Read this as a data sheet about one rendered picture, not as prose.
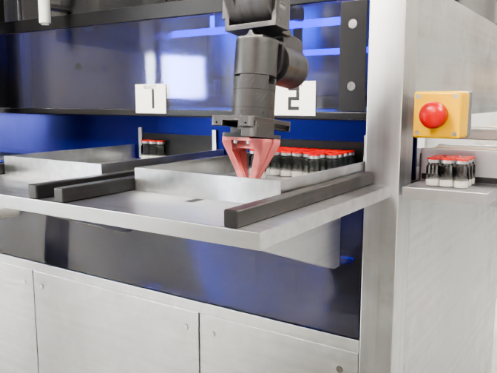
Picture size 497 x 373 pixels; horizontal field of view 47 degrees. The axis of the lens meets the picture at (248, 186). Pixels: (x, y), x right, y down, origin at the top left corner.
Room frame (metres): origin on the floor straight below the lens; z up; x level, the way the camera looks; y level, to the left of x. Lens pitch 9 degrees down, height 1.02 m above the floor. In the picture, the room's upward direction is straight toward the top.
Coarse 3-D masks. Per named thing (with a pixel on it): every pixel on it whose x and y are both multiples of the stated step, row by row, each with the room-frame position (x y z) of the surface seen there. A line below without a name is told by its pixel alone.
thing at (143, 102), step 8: (136, 88) 1.22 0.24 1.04; (144, 88) 1.21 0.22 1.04; (152, 88) 1.20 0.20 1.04; (160, 88) 1.19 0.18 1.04; (136, 96) 1.22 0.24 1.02; (144, 96) 1.21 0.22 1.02; (160, 96) 1.19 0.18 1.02; (136, 104) 1.22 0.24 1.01; (144, 104) 1.21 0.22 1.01; (160, 104) 1.19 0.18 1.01; (136, 112) 1.23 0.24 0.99; (144, 112) 1.21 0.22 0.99; (152, 112) 1.20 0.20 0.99; (160, 112) 1.19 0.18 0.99
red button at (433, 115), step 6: (432, 102) 0.86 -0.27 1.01; (438, 102) 0.86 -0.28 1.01; (426, 108) 0.86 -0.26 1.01; (432, 108) 0.85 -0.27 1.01; (438, 108) 0.85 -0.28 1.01; (444, 108) 0.85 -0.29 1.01; (420, 114) 0.86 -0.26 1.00; (426, 114) 0.85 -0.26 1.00; (432, 114) 0.85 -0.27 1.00; (438, 114) 0.85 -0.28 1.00; (444, 114) 0.85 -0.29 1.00; (420, 120) 0.86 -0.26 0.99; (426, 120) 0.85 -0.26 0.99; (432, 120) 0.85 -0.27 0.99; (438, 120) 0.85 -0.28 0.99; (444, 120) 0.85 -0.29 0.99; (426, 126) 0.86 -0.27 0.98; (432, 126) 0.85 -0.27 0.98; (438, 126) 0.85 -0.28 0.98
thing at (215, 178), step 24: (144, 168) 0.86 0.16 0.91; (168, 168) 0.93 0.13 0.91; (192, 168) 0.98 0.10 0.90; (216, 168) 1.03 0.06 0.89; (336, 168) 0.86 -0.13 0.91; (360, 168) 0.94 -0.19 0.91; (168, 192) 0.83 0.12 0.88; (192, 192) 0.80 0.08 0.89; (216, 192) 0.78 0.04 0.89; (240, 192) 0.76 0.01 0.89; (264, 192) 0.74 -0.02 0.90
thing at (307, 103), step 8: (280, 88) 1.03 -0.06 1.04; (304, 88) 1.01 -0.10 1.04; (312, 88) 1.00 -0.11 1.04; (280, 96) 1.03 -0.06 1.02; (288, 96) 1.02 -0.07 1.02; (304, 96) 1.00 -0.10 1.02; (312, 96) 1.00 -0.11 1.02; (280, 104) 1.03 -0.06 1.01; (296, 104) 1.01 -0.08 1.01; (304, 104) 1.00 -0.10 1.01; (312, 104) 1.00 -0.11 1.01; (280, 112) 1.03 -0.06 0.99; (288, 112) 1.02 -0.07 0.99; (296, 112) 1.01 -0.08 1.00; (304, 112) 1.00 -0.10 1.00; (312, 112) 1.00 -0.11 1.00
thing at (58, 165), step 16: (128, 144) 1.32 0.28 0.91; (16, 160) 1.04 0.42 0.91; (32, 160) 1.01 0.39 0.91; (48, 160) 0.99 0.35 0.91; (64, 160) 1.17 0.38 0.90; (80, 160) 1.20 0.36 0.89; (96, 160) 1.24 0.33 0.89; (112, 160) 1.28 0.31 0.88; (128, 160) 1.29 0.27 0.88; (144, 160) 1.00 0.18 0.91; (160, 160) 1.03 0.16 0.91; (176, 160) 1.07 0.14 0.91; (32, 176) 1.01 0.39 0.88; (48, 176) 0.99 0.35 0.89; (64, 176) 0.96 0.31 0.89; (80, 176) 0.94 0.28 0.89
